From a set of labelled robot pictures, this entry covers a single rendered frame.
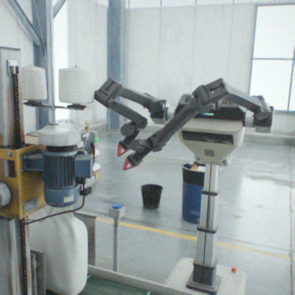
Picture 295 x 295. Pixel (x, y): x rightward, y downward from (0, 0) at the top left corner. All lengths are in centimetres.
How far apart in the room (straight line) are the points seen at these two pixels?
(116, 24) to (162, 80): 210
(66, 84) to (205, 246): 141
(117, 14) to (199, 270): 896
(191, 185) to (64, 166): 258
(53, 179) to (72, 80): 44
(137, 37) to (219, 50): 246
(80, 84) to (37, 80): 26
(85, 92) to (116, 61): 891
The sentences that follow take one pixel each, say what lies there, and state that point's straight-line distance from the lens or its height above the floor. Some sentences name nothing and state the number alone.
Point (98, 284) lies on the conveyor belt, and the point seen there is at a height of 38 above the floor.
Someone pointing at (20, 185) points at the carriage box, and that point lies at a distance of 158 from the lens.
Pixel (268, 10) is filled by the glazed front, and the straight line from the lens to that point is 971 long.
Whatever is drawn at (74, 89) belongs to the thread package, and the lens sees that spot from 156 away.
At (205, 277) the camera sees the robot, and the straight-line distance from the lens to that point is 247.
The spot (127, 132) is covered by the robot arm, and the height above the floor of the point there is 136.
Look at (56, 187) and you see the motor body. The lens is 153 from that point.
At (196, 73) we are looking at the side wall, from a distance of 985.
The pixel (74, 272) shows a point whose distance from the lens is 212.
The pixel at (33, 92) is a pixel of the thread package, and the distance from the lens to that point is 173.
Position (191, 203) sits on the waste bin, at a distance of 400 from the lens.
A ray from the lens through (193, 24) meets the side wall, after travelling 999.
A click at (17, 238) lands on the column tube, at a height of 91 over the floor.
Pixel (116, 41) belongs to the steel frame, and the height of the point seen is 264.
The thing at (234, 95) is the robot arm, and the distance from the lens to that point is 154.
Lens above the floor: 166
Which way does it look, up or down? 12 degrees down
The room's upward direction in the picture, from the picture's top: 2 degrees clockwise
